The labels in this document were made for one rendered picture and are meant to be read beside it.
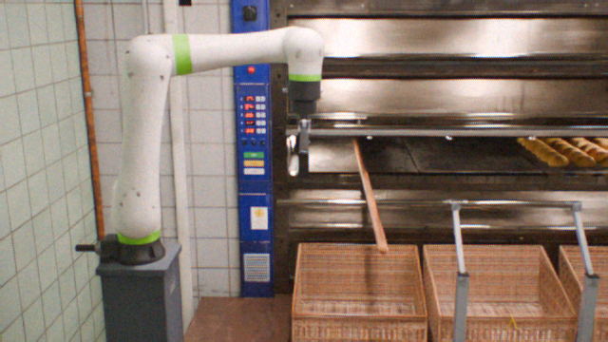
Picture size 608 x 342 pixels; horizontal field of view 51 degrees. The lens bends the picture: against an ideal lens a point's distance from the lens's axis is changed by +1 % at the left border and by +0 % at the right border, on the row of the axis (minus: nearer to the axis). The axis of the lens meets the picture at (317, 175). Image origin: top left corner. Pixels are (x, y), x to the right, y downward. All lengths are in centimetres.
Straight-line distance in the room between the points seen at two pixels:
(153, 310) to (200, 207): 113
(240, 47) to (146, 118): 36
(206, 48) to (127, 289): 73
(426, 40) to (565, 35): 60
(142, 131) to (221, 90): 123
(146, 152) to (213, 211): 135
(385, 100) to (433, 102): 21
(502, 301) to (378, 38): 133
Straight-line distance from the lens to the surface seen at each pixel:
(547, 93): 301
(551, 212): 314
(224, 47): 185
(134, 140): 170
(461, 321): 256
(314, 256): 300
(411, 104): 286
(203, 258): 311
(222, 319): 293
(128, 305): 199
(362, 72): 284
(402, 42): 283
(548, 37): 297
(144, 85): 167
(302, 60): 176
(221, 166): 295
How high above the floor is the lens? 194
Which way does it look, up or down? 15 degrees down
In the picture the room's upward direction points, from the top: straight up
